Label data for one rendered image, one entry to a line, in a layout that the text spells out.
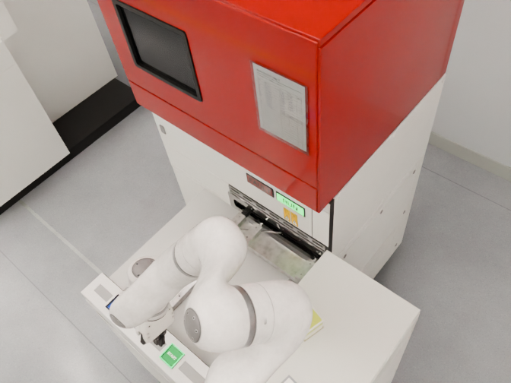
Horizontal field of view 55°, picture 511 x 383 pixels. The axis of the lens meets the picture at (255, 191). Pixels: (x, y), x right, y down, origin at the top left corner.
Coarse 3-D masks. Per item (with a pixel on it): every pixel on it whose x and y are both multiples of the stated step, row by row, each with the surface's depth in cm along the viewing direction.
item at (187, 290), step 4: (252, 224) 187; (196, 280) 175; (188, 284) 174; (192, 284) 174; (184, 288) 174; (188, 288) 173; (192, 288) 175; (180, 292) 173; (184, 292) 173; (188, 292) 173; (176, 296) 172; (180, 296) 172; (184, 296) 173; (172, 300) 171; (176, 300) 171; (180, 300) 172; (172, 304) 170; (176, 304) 171
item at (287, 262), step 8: (248, 224) 183; (256, 240) 179; (264, 240) 179; (272, 240) 178; (248, 248) 180; (256, 248) 177; (264, 248) 177; (272, 248) 176; (280, 248) 176; (288, 248) 176; (264, 256) 175; (272, 256) 174; (280, 256) 174; (288, 256) 174; (296, 256) 173; (272, 264) 174; (280, 264) 172; (288, 264) 172; (296, 264) 171; (288, 272) 170; (296, 272) 170; (296, 280) 169
